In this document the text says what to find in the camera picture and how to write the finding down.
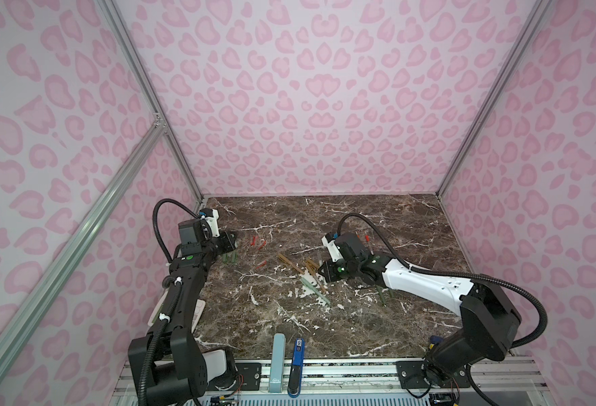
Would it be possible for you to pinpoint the light green pen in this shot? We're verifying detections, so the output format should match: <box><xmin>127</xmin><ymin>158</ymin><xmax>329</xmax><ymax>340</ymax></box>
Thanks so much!
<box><xmin>301</xmin><ymin>276</ymin><xmax>331</xmax><ymax>306</ymax></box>

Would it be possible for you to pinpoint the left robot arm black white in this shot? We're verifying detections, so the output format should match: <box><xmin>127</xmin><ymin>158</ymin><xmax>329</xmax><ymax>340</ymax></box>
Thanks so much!
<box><xmin>128</xmin><ymin>232</ymin><xmax>239</xmax><ymax>405</ymax></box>

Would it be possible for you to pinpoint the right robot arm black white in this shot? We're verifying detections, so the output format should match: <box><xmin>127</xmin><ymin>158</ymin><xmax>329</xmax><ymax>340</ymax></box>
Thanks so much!
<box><xmin>318</xmin><ymin>255</ymin><xmax>521</xmax><ymax>387</ymax></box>

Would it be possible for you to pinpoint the brown pen right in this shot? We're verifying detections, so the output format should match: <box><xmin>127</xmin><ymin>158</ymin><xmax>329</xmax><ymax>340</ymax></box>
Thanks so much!
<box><xmin>306</xmin><ymin>259</ymin><xmax>320</xmax><ymax>272</ymax></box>

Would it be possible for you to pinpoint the brown pen left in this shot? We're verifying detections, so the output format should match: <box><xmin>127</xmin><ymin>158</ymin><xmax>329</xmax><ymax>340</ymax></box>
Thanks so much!
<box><xmin>277</xmin><ymin>253</ymin><xmax>304</xmax><ymax>275</ymax></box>

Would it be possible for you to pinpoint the light blue eraser block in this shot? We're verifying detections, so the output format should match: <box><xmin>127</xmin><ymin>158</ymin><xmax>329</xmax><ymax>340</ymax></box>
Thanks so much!
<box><xmin>268</xmin><ymin>333</ymin><xmax>286</xmax><ymax>393</ymax></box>

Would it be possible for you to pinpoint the blue black utility tool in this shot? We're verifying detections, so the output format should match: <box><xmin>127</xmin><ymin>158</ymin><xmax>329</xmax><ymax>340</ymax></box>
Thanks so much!
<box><xmin>288</xmin><ymin>338</ymin><xmax>306</xmax><ymax>399</ymax></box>

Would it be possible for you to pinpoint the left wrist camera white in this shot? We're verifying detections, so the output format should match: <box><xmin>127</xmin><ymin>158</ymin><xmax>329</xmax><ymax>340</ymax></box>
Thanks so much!
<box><xmin>199</xmin><ymin>208</ymin><xmax>220</xmax><ymax>239</ymax></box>

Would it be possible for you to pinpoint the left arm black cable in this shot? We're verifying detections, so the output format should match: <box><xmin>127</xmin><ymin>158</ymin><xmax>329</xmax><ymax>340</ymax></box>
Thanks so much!
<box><xmin>151</xmin><ymin>198</ymin><xmax>200</xmax><ymax>264</ymax></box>

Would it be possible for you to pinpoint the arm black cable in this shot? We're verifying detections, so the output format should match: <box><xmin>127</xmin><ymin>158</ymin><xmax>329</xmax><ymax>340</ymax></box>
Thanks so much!
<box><xmin>151</xmin><ymin>198</ymin><xmax>200</xmax><ymax>264</ymax></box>
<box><xmin>337</xmin><ymin>212</ymin><xmax>548</xmax><ymax>348</ymax></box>

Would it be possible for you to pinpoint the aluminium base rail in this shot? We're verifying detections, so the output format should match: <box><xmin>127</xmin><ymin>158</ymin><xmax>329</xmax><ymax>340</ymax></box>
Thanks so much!
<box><xmin>107</xmin><ymin>356</ymin><xmax>558</xmax><ymax>406</ymax></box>

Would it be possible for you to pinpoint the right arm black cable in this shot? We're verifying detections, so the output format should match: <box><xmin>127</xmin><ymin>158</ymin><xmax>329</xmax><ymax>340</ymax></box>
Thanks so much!
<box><xmin>337</xmin><ymin>212</ymin><xmax>548</xmax><ymax>348</ymax></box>

